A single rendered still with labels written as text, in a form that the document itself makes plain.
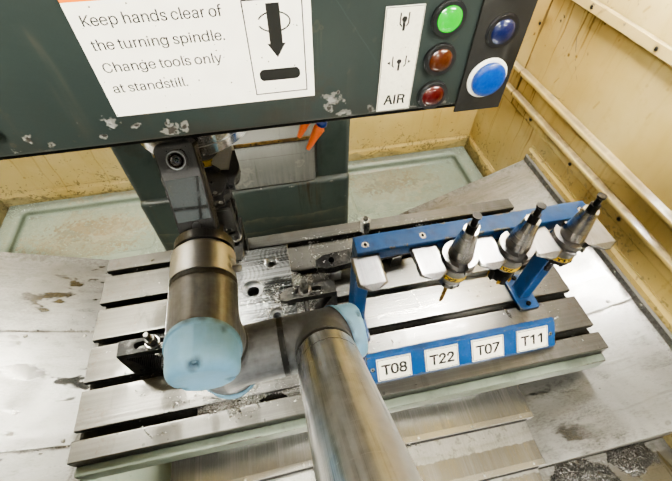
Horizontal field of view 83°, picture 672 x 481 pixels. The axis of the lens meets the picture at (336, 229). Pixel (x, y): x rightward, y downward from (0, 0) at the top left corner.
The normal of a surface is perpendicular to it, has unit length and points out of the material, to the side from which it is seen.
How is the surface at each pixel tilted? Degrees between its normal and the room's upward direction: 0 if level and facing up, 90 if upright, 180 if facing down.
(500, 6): 90
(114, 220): 0
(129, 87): 90
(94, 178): 90
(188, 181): 62
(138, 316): 0
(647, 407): 24
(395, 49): 90
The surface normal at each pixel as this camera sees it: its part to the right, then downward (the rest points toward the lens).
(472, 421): 0.13, -0.65
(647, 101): -0.98, 0.15
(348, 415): -0.22, -0.95
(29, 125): 0.20, 0.76
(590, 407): -0.40, -0.52
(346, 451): -0.44, -0.86
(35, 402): 0.41, -0.63
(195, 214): 0.15, 0.37
